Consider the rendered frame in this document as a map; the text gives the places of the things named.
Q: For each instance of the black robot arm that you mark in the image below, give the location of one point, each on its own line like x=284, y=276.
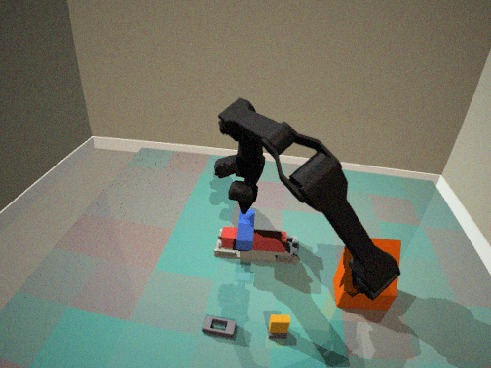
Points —
x=320, y=183

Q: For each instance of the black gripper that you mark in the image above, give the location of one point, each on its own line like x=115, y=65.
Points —
x=245, y=192

